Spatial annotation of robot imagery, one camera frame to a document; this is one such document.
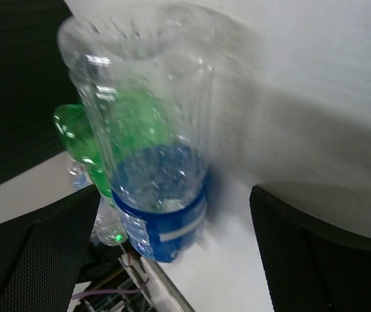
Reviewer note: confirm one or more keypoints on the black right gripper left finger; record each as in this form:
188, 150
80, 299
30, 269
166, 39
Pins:
41, 253

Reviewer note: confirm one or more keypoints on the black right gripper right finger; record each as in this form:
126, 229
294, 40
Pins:
309, 265

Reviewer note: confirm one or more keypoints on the green plastic soda bottle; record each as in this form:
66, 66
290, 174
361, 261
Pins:
84, 143

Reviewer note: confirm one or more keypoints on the clear water bottle blue label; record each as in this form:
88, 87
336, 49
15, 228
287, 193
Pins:
77, 175

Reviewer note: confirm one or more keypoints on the black plastic waste bin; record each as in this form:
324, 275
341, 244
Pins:
33, 82

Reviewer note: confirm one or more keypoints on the clear unlabelled water bottle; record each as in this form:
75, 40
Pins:
108, 227

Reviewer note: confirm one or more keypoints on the aluminium table front rail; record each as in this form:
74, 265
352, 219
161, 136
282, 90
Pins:
156, 287

